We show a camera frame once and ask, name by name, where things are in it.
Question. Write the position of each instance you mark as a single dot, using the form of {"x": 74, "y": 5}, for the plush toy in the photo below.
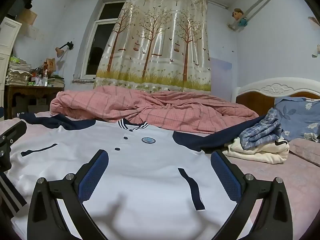
{"x": 238, "y": 13}

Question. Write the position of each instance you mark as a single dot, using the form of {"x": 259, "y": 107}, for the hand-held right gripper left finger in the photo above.
{"x": 93, "y": 175}

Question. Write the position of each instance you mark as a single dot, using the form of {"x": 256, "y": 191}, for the cardboard sheet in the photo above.
{"x": 26, "y": 17}

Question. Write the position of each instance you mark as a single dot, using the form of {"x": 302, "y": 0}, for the wall lamp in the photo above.
{"x": 60, "y": 51}

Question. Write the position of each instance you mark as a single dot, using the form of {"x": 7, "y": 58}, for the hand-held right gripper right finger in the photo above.
{"x": 225, "y": 175}

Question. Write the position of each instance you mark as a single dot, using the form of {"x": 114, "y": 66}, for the pink plaid blanket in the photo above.
{"x": 175, "y": 110}

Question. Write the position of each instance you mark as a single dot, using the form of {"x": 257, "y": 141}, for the white and navy jacket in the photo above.
{"x": 140, "y": 180}

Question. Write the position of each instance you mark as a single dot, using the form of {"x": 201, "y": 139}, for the blue plaid garment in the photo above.
{"x": 260, "y": 132}

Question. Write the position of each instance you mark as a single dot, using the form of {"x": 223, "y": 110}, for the white framed window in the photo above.
{"x": 100, "y": 42}

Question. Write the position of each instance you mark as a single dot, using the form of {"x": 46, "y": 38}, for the clear spray bottle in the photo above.
{"x": 45, "y": 80}

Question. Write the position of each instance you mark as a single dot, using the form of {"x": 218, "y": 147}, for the stack of green books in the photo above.
{"x": 56, "y": 82}

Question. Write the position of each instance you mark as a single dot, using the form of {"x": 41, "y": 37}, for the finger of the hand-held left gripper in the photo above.
{"x": 15, "y": 130}

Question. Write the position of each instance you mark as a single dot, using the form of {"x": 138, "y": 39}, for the blue floral pillow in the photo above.
{"x": 300, "y": 115}

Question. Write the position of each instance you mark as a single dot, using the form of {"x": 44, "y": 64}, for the white cabinet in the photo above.
{"x": 8, "y": 37}

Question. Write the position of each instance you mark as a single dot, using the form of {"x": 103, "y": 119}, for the cream white garment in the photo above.
{"x": 262, "y": 155}

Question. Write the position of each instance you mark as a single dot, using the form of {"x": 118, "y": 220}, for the tree print curtain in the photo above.
{"x": 155, "y": 42}

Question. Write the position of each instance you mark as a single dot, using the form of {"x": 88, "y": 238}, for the wooden desk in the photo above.
{"x": 32, "y": 91}

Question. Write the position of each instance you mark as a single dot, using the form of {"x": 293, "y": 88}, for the stack of papers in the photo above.
{"x": 18, "y": 73}

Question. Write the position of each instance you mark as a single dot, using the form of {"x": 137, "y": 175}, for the white and wooden headboard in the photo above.
{"x": 275, "y": 88}

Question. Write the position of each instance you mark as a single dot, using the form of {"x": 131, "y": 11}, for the orange paper bag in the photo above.
{"x": 50, "y": 66}

